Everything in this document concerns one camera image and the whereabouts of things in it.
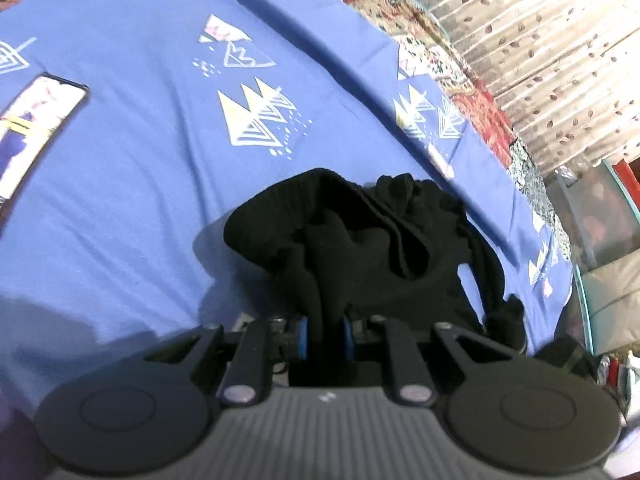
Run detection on black pants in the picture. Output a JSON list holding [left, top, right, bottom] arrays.
[[222, 167, 527, 387]]

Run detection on pile of colourful clothes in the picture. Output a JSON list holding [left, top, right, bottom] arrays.
[[598, 350, 639, 430]]

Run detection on beige fabric bag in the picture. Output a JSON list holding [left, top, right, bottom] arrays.
[[582, 250, 639, 353]]

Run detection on clear teal-rimmed storage bin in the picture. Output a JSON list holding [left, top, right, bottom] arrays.
[[552, 162, 639, 354]]

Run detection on blue patterned bedsheet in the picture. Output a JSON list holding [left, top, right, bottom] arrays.
[[0, 0, 575, 480]]

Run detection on leaf patterned curtain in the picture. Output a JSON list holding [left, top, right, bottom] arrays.
[[420, 0, 639, 174]]

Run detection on red floral quilt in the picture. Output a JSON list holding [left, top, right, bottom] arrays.
[[278, 0, 573, 261]]

